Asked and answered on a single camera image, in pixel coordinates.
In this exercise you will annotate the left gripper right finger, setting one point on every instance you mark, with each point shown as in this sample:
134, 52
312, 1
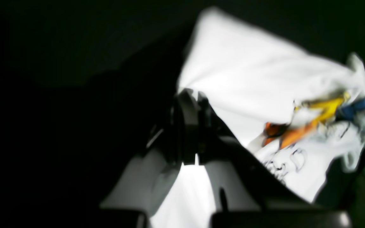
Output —
239, 181

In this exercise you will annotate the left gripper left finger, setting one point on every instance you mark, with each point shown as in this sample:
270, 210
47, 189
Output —
148, 177

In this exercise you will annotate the white printed t-shirt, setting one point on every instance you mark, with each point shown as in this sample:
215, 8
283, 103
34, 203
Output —
251, 77

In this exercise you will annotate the black table cloth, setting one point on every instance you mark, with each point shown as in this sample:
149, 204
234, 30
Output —
83, 81

